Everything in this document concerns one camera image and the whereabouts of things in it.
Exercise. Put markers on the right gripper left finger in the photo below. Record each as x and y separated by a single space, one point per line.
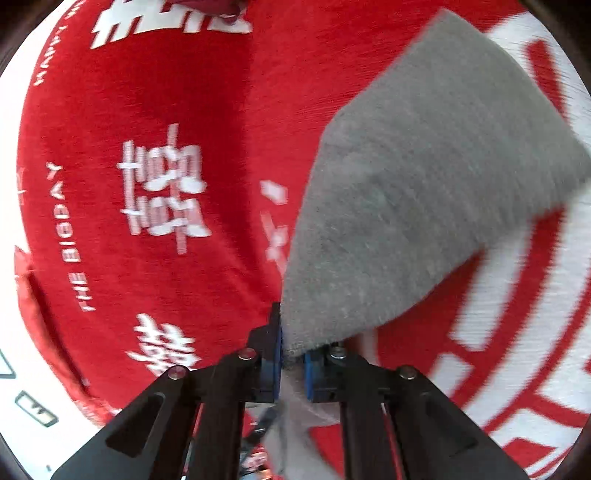
186 423

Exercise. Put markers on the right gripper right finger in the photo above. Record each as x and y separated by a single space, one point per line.
396 424

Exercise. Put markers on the grey fleece garment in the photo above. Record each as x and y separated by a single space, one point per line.
446 224

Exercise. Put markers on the red printed bed blanket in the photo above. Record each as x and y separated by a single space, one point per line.
163 155

